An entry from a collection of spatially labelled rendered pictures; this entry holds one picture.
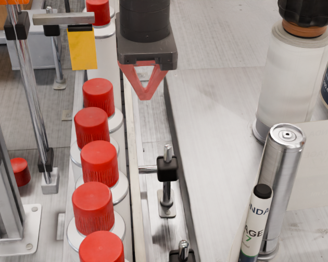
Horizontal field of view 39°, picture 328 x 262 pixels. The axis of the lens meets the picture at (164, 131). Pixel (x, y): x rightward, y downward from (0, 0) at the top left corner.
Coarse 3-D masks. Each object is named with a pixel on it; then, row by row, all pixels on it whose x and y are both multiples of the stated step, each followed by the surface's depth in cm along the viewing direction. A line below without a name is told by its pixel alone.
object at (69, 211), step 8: (80, 72) 74; (80, 80) 72; (80, 88) 70; (80, 96) 69; (80, 104) 67; (72, 120) 64; (72, 128) 63; (72, 136) 62; (72, 176) 56; (72, 184) 55; (72, 192) 54; (72, 208) 52; (72, 216) 52; (64, 232) 50; (64, 240) 49; (64, 248) 48; (64, 256) 48
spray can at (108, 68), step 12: (96, 0) 66; (108, 0) 66; (96, 12) 65; (108, 12) 66; (96, 24) 66; (108, 24) 68; (96, 36) 67; (108, 36) 67; (96, 48) 68; (108, 48) 68; (108, 60) 70; (96, 72) 71; (108, 72) 71; (120, 96) 76; (120, 108) 77
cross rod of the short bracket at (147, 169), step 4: (140, 168) 65; (144, 168) 65; (148, 168) 65; (152, 168) 65; (156, 168) 65; (140, 172) 65; (144, 172) 65; (148, 172) 65; (152, 172) 65; (156, 172) 65
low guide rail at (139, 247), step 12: (132, 108) 74; (132, 120) 72; (132, 132) 70; (132, 144) 68; (132, 156) 66; (132, 168) 64; (132, 180) 62; (132, 192) 61; (132, 204) 59; (132, 216) 60; (144, 252) 54
